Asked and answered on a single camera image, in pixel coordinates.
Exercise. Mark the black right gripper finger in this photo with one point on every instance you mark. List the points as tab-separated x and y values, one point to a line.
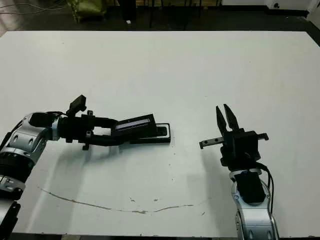
221	122
231	122

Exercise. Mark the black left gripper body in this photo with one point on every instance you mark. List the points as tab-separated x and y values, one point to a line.
75	127

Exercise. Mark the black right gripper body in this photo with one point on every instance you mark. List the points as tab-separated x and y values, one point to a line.
240	161

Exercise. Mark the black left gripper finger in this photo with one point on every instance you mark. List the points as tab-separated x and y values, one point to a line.
103	141
105	122

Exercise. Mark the black box lid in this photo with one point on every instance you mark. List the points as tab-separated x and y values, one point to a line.
140	132

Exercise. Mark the slim black camera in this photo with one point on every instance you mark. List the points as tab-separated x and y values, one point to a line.
162	131

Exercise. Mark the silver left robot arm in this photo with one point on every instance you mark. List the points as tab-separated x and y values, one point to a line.
27	135

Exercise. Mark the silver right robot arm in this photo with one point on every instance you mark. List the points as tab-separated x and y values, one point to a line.
255	220

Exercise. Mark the black box with white insert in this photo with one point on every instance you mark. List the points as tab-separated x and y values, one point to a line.
160	141

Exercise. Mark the olive green bag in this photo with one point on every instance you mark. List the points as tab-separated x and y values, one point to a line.
90	10

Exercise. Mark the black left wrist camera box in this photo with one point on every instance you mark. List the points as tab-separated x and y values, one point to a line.
77	105

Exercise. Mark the small black wall fitting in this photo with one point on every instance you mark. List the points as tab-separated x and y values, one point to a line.
276	4

